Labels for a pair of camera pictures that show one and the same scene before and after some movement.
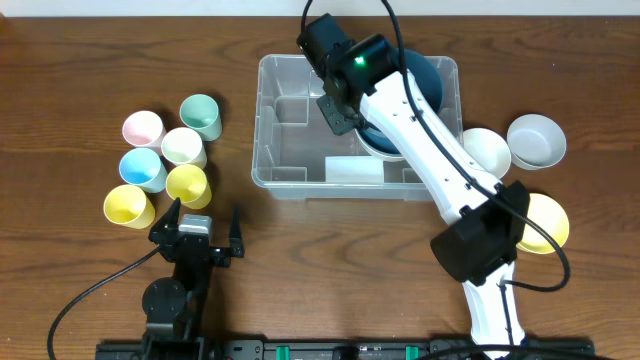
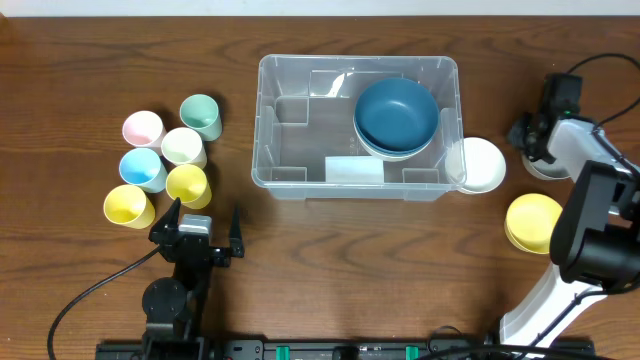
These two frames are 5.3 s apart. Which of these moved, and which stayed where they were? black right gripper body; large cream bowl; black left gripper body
Moved: black right gripper body
Stayed: large cream bowl; black left gripper body
